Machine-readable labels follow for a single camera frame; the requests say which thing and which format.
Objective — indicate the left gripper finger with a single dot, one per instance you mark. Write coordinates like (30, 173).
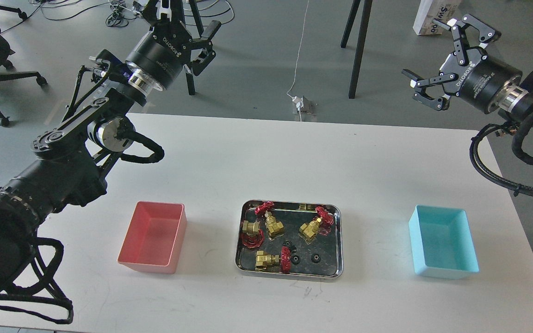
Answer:
(165, 16)
(205, 44)

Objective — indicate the brass valve top right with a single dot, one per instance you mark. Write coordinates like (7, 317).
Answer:
(320, 224)

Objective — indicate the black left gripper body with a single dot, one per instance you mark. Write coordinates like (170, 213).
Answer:
(160, 54)

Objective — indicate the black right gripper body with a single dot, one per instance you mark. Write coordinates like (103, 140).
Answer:
(482, 79)

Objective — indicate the brass valve top middle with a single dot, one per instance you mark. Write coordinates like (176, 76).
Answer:
(274, 227)

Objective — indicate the white cardboard box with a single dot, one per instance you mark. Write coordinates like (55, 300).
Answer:
(429, 10)

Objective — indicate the blue plastic box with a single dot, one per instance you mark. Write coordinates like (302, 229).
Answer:
(442, 245)

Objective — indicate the black gear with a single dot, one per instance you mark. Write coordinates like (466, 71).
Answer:
(295, 259)
(288, 244)
(315, 258)

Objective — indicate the brass valve red handle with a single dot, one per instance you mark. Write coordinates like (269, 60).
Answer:
(252, 235)

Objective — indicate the pink plastic box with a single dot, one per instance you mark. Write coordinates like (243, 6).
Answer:
(154, 238)

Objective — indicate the black stand leg right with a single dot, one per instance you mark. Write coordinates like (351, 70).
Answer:
(361, 39)

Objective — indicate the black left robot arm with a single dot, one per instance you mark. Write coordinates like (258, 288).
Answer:
(74, 158)

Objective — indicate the white power adapter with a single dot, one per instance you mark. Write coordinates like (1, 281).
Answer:
(302, 105)

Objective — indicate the brass valve bottom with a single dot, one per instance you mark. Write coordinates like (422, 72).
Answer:
(281, 262)

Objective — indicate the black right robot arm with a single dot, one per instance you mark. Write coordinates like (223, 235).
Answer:
(515, 105)

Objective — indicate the shiny metal tray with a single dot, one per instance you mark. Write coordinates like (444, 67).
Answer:
(290, 240)

